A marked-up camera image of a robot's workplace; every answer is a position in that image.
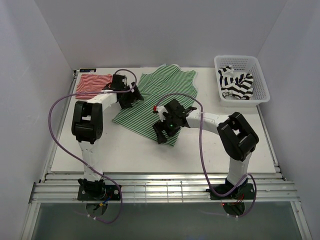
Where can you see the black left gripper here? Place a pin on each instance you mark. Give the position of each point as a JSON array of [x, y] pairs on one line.
[[134, 96]]

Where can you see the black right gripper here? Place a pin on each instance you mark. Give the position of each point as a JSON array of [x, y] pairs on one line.
[[159, 127]]

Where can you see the green white striped tank top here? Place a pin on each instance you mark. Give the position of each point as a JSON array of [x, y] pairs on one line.
[[154, 86]]

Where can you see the red white striped tank top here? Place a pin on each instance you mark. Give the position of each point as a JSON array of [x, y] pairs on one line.
[[93, 83]]

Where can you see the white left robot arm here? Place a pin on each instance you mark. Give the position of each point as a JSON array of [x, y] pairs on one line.
[[87, 126]]

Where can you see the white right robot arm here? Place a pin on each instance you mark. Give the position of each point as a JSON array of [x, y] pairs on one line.
[[238, 138]]

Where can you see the black white striped tank top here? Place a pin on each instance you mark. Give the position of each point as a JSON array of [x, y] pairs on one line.
[[237, 85]]

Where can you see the blue label sticker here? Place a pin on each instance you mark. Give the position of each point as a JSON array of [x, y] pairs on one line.
[[87, 70]]

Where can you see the white perforated plastic basket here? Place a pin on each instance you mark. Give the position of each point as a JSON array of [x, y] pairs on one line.
[[242, 64]]

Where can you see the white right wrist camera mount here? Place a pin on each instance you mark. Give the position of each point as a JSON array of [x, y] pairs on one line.
[[161, 111]]

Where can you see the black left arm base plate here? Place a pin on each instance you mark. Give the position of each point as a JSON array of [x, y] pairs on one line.
[[97, 191]]

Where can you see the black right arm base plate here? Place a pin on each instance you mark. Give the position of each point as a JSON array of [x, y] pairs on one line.
[[246, 191]]

